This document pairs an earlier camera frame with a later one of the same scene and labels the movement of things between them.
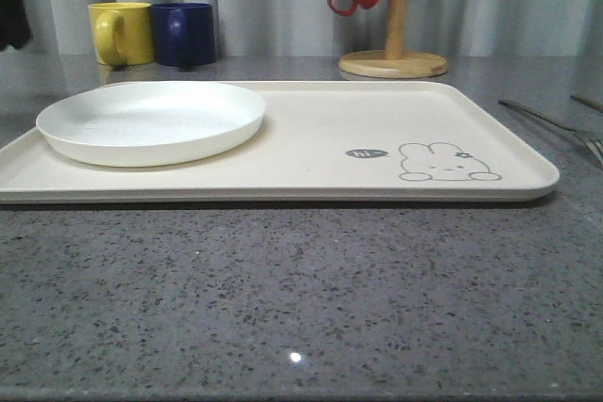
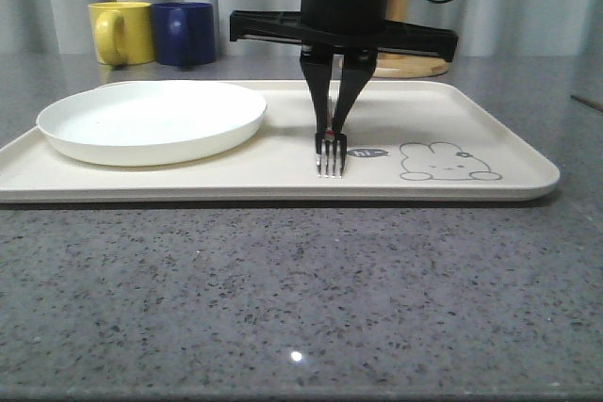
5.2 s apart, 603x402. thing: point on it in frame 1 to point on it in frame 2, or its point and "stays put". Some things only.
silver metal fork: (595, 142) to (330, 162)
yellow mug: (122, 33) stays put
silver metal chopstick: (596, 105) stays put
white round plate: (151, 123) stays put
